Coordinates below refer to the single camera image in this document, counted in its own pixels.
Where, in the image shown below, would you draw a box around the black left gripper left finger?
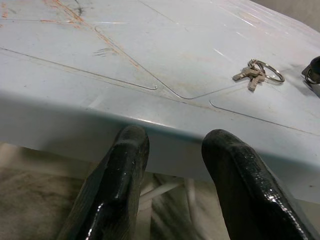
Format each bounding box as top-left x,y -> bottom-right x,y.
56,124 -> 151,240

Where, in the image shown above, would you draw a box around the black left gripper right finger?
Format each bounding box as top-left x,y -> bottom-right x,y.
201,128 -> 320,240

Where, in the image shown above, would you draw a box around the white plastic table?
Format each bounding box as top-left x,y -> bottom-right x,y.
0,0 -> 320,226

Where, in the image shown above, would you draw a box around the black key fob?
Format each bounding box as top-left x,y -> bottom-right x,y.
301,56 -> 320,97

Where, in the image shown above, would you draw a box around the silver keys on ring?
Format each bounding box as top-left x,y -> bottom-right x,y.
232,58 -> 286,93

